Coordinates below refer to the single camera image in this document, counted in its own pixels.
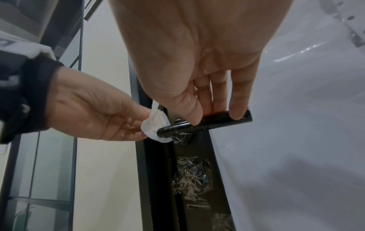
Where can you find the white tissue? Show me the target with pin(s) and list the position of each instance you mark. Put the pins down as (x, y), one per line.
(155, 126)

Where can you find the black framed glass partition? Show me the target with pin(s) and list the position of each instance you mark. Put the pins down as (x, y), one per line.
(42, 169)

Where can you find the person's right hand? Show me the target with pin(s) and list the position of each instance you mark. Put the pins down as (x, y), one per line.
(194, 45)

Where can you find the white paper sheets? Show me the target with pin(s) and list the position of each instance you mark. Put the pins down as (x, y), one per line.
(299, 124)

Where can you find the person's left hand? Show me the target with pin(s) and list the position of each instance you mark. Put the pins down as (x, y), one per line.
(91, 112)

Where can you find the clear bag of screws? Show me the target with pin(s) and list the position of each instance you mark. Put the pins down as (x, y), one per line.
(192, 178)

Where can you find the crumpled clear tape patch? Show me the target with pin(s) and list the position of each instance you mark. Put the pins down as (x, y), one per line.
(222, 222)

